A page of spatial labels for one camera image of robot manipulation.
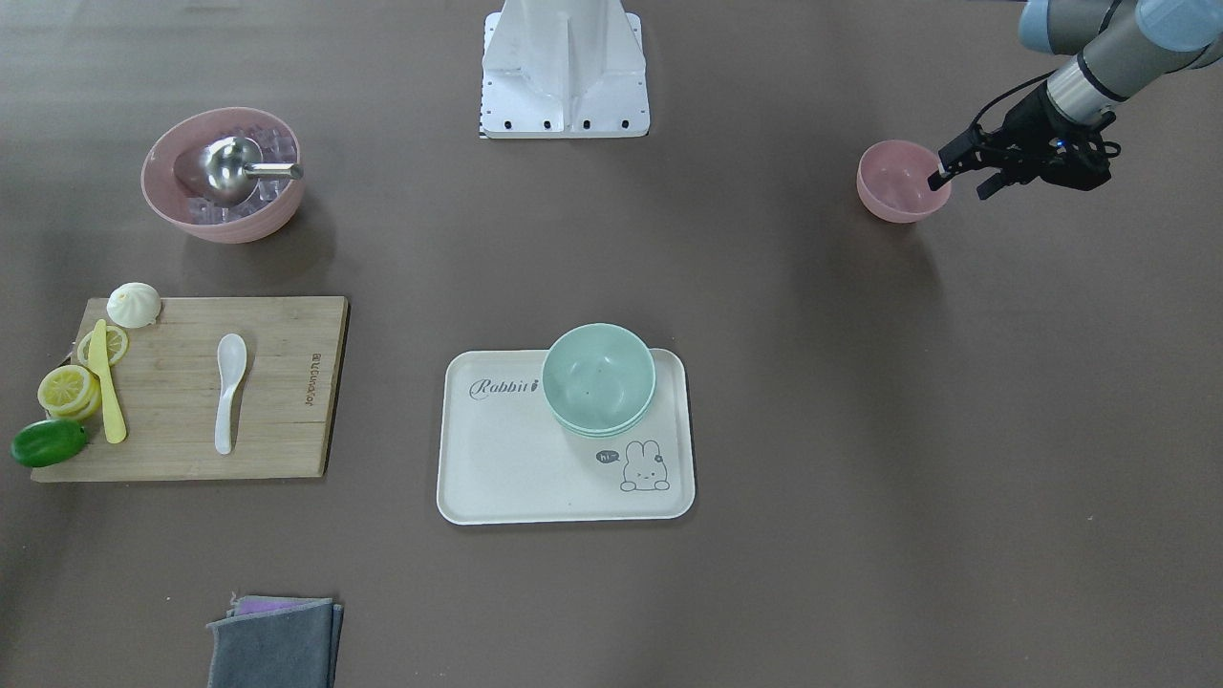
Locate small pink bowl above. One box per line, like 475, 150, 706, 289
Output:
855, 141, 953, 224

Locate yellow plastic knife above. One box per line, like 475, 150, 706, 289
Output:
87, 319, 127, 444

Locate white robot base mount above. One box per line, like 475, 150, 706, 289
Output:
478, 1, 652, 141

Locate white ceramic spoon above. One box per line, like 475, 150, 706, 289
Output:
214, 332, 248, 456

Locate steel ice scoop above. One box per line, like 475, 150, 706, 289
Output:
172, 136, 303, 207

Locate green stacked bowls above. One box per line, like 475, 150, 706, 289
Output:
539, 323, 656, 437

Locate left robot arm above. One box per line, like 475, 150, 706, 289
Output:
929, 1, 1222, 200

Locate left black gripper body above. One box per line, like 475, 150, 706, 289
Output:
969, 84, 1120, 191

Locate grey folded cloth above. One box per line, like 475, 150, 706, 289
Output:
208, 595, 344, 687

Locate large pink bowl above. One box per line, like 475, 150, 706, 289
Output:
139, 106, 305, 244

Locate cream rabbit tray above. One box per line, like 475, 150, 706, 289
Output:
437, 349, 697, 525

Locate bamboo cutting board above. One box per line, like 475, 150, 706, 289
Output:
32, 296, 349, 484

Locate green lime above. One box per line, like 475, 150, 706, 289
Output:
10, 419, 88, 467

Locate lemon slice upper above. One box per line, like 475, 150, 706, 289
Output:
75, 325, 128, 367

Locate lemon slice stack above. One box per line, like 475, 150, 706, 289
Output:
35, 364, 102, 422

